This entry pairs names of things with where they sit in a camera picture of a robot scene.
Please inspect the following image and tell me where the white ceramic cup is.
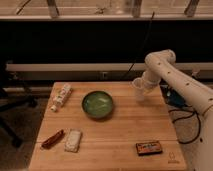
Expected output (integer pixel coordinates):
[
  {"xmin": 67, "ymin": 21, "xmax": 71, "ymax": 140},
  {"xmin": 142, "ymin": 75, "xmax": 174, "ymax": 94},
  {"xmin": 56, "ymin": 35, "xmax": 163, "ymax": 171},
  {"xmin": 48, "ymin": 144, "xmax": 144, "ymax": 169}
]
[{"xmin": 132, "ymin": 77, "xmax": 145, "ymax": 101}]

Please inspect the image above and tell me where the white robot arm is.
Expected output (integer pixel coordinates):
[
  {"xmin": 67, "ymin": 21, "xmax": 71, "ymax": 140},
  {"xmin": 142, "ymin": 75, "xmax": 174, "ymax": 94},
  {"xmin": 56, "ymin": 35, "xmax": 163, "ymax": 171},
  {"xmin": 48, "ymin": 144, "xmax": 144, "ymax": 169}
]
[{"xmin": 142, "ymin": 50, "xmax": 213, "ymax": 171}]

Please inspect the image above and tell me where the green ceramic bowl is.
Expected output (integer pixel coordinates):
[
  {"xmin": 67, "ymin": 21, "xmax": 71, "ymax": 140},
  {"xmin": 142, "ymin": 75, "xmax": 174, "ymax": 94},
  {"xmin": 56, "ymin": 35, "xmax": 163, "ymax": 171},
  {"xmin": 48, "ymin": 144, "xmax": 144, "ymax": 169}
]
[{"xmin": 82, "ymin": 91, "xmax": 114, "ymax": 119}]

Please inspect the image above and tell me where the white toothpaste tube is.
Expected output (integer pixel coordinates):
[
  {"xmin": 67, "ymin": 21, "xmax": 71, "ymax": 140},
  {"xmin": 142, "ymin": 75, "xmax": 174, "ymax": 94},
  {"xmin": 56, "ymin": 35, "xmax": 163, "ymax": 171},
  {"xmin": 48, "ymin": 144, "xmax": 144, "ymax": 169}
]
[{"xmin": 51, "ymin": 84, "xmax": 72, "ymax": 112}]

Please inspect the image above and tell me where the white wrapped packet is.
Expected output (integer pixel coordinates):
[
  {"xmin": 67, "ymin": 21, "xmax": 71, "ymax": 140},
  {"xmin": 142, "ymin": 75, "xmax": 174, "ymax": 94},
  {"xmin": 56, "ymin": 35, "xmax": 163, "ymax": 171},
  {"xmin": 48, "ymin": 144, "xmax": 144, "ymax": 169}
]
[{"xmin": 65, "ymin": 129, "xmax": 82, "ymax": 153}]

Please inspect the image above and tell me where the blue black floor device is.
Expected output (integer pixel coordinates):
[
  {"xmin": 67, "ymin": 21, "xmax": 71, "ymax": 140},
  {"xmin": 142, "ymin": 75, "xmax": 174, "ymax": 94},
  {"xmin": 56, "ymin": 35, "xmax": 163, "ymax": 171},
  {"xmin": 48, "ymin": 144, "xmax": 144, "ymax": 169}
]
[{"xmin": 166, "ymin": 91, "xmax": 185, "ymax": 107}]

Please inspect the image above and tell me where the dark orange small box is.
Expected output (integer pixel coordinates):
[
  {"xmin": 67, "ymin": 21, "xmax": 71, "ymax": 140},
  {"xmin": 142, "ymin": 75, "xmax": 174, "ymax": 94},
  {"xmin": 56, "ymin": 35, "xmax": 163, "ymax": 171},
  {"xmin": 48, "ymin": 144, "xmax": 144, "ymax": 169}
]
[{"xmin": 136, "ymin": 141, "xmax": 163, "ymax": 156}]

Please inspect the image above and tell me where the red-brown snack bar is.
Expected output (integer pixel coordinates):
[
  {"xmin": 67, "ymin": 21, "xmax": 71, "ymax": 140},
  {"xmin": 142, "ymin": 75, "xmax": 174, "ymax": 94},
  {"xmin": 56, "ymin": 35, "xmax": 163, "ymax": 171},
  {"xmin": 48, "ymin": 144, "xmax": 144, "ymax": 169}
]
[{"xmin": 41, "ymin": 130, "xmax": 64, "ymax": 149}]

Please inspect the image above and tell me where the black office chair base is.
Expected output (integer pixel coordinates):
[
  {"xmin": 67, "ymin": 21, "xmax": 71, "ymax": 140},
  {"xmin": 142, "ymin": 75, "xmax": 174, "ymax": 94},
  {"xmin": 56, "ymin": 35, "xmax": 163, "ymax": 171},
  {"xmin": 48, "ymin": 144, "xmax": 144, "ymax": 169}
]
[{"xmin": 0, "ymin": 63, "xmax": 39, "ymax": 149}]

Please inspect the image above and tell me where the black hanging cable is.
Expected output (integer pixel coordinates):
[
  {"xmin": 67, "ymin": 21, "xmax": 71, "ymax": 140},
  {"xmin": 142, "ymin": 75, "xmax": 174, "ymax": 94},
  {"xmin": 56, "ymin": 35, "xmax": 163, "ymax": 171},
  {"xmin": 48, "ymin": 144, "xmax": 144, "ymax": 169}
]
[{"xmin": 119, "ymin": 11, "xmax": 156, "ymax": 82}]

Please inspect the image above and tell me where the white baseboard heater rail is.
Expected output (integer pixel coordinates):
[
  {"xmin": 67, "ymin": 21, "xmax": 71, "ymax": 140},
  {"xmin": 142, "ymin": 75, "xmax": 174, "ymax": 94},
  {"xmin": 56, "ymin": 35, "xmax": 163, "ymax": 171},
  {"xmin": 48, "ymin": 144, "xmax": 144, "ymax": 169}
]
[{"xmin": 6, "ymin": 63, "xmax": 213, "ymax": 72}]

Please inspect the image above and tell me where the black cable on floor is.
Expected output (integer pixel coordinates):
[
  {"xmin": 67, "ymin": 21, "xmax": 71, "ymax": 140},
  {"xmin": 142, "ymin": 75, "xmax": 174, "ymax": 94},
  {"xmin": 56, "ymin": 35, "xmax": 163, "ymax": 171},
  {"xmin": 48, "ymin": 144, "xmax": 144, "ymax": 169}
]
[{"xmin": 162, "ymin": 84, "xmax": 203, "ymax": 145}]

